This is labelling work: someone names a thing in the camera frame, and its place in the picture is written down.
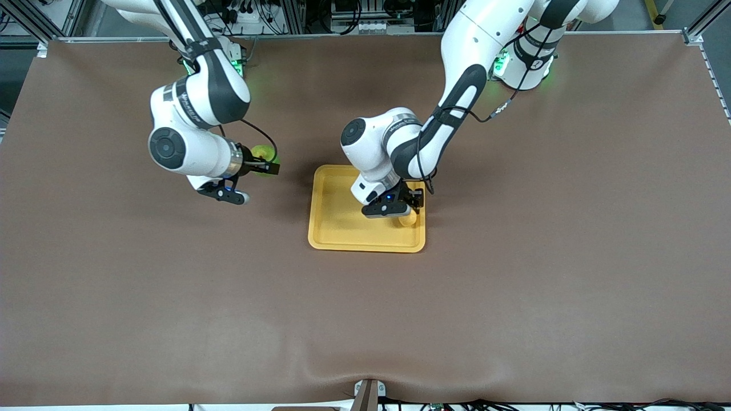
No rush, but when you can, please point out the green apple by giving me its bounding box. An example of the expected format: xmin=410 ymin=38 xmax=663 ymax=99
xmin=250 ymin=144 xmax=277 ymax=178

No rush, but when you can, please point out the yellow plastic tray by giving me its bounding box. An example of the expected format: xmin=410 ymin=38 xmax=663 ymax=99
xmin=308 ymin=165 xmax=426 ymax=253

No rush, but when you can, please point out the brown table cover sheet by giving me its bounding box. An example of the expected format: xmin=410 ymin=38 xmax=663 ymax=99
xmin=0 ymin=33 xmax=731 ymax=407

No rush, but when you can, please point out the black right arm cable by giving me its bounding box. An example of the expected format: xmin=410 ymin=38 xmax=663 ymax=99
xmin=239 ymin=118 xmax=279 ymax=165

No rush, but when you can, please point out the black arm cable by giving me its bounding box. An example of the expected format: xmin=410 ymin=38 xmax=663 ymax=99
xmin=239 ymin=118 xmax=279 ymax=165
xmin=417 ymin=17 xmax=557 ymax=196

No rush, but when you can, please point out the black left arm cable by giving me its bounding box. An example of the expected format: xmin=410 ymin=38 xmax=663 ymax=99
xmin=417 ymin=17 xmax=557 ymax=196

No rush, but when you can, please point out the aluminium table edge rail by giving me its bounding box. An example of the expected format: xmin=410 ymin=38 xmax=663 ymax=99
xmin=49 ymin=30 xmax=704 ymax=44

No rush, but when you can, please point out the aluminium frame strut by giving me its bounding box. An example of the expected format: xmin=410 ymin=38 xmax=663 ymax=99
xmin=682 ymin=0 xmax=731 ymax=46
xmin=0 ymin=0 xmax=86 ymax=43

